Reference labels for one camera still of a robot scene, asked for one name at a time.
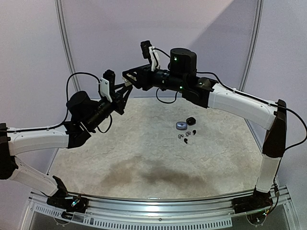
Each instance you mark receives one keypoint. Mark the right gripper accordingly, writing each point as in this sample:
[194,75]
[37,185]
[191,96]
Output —
[144,78]

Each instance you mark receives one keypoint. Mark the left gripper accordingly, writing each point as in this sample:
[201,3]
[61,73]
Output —
[120,102]

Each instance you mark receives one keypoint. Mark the purple round charging case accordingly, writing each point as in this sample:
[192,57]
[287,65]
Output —
[181,126]

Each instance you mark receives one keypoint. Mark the white earbud charging case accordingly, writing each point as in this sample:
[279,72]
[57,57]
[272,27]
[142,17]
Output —
[128,81]

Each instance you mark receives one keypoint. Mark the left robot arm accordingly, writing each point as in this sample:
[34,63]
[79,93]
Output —
[86,116]

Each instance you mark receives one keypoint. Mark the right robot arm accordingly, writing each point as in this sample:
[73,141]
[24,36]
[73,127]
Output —
[181,76]

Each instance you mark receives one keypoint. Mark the black charging case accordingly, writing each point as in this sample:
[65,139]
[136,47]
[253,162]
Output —
[191,121]

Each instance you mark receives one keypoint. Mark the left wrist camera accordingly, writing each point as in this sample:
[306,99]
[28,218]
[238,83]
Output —
[107,83]

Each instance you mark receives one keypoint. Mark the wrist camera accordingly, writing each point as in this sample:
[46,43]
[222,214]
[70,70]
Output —
[107,83]
[149,53]

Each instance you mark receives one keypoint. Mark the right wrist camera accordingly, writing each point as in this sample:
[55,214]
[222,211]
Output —
[149,53]

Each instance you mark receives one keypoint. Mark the left frame post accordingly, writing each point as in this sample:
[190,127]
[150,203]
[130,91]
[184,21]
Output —
[64,35]

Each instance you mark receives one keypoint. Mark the frame post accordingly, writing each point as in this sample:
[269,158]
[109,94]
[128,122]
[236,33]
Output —
[64,35]
[252,43]

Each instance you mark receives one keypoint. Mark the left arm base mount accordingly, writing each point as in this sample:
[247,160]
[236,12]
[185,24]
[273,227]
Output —
[62,199]

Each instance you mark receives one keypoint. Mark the right frame post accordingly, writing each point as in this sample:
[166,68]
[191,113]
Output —
[252,43]

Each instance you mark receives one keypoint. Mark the aluminium front rail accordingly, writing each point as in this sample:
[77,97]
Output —
[213,213]

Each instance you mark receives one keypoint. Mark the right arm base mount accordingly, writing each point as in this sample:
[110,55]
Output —
[255,201]

